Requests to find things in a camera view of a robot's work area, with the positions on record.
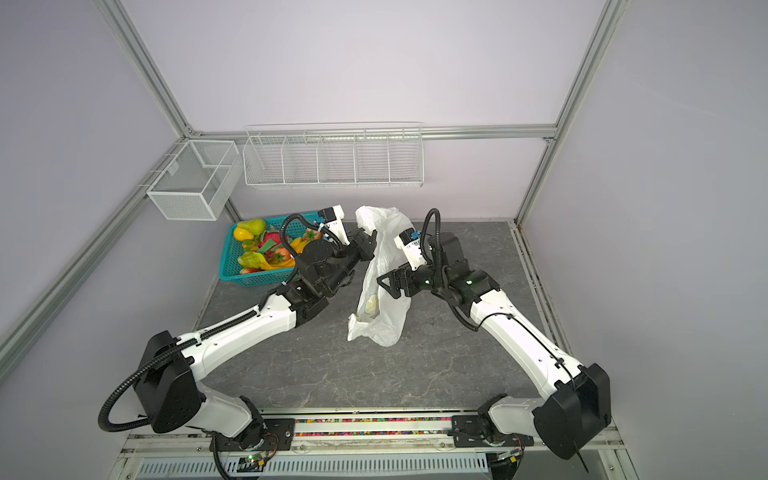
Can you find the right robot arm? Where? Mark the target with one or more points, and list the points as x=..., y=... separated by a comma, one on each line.
x=575, y=403

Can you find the white wire shelf basket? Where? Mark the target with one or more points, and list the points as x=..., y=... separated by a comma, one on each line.
x=334, y=154

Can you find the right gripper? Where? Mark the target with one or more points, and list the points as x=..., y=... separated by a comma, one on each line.
x=407, y=274

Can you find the teal plastic basket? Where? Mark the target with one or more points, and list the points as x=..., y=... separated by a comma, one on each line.
x=231, y=271

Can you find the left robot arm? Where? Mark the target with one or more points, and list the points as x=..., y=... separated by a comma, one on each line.
x=167, y=390

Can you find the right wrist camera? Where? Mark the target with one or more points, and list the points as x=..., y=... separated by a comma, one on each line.
x=408, y=241

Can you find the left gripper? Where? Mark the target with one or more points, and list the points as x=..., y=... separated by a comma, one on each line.
x=365, y=247

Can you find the yellow fake banana bunch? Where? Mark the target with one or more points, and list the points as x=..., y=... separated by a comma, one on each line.
x=296, y=247

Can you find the green fake pear top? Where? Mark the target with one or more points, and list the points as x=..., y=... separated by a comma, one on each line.
x=255, y=226

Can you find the yellow fake lemon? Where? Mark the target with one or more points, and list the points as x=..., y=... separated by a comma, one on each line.
x=241, y=234

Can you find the white mesh box basket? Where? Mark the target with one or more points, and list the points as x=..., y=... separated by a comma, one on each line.
x=197, y=181

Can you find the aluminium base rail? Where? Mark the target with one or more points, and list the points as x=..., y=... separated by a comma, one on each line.
x=376, y=445

